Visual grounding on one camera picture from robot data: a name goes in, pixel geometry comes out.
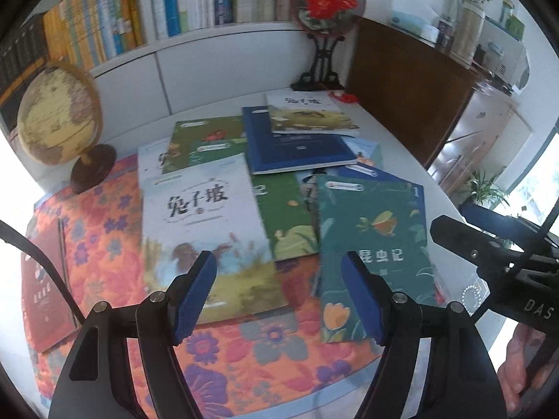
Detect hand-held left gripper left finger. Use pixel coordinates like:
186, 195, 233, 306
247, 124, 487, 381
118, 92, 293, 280
48, 250, 218, 419

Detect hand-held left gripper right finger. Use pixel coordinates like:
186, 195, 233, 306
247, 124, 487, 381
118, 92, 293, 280
341, 251, 509, 419

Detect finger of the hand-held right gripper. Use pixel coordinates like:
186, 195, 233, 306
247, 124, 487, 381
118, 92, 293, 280
458, 203, 559, 258
430, 215, 525, 271

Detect teal frog cover book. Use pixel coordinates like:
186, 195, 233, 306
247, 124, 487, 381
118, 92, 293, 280
315, 174, 442, 345

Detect white book blue pond cover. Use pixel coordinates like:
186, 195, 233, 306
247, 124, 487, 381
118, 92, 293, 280
140, 154, 289, 326

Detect green leafy cover book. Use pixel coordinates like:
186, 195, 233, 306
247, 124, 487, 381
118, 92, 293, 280
251, 170, 319, 263

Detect red book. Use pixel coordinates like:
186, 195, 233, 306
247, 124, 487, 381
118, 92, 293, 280
21, 218, 81, 354

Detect row of shelf books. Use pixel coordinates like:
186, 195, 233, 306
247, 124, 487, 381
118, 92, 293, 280
0, 0, 306, 114

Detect person's right hand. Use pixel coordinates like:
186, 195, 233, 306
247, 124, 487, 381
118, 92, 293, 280
495, 324, 542, 409

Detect small green potted plant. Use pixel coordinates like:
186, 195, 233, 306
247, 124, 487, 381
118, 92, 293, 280
463, 170, 511, 210

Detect white drawer cabinet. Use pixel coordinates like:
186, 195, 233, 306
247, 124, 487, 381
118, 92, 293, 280
426, 81, 536, 197

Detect blue bird cover book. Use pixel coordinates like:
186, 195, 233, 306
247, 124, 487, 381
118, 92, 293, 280
323, 162, 426, 204

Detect floral woven mat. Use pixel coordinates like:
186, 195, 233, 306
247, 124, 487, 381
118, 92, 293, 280
24, 153, 394, 419

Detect white flower cover book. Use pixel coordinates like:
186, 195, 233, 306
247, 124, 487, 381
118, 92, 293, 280
137, 137, 175, 184

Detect dark brown wooden cabinet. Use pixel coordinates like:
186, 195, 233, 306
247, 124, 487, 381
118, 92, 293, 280
345, 17, 485, 171

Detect dark green book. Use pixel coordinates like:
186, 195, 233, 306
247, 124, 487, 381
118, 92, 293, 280
168, 116, 247, 174

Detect white appliance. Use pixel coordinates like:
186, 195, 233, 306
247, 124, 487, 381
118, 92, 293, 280
478, 22, 531, 94

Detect navy blue book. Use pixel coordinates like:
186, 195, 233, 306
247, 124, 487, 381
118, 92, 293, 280
242, 105, 358, 175

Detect white book yellow meadow cover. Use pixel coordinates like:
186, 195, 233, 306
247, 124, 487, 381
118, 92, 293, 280
266, 91, 361, 137

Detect green box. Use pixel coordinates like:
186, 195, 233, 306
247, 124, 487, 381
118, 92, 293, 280
507, 15, 527, 40

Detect potted plant in tall vase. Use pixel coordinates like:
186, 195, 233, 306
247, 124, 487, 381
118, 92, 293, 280
448, 0, 494, 59

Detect tissue box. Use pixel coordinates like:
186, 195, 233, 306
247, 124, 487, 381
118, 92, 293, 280
389, 9, 440, 40

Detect yellow desk globe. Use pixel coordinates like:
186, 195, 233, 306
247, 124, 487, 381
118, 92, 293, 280
11, 61, 118, 195

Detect white bookshelf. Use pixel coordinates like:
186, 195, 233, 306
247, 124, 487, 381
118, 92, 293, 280
0, 0, 363, 184

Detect round embroidered fan ornament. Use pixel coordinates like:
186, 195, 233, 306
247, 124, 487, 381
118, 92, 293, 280
290, 0, 368, 92

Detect black cable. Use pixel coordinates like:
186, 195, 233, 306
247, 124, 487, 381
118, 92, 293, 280
0, 220, 85, 330
474, 201, 559, 328

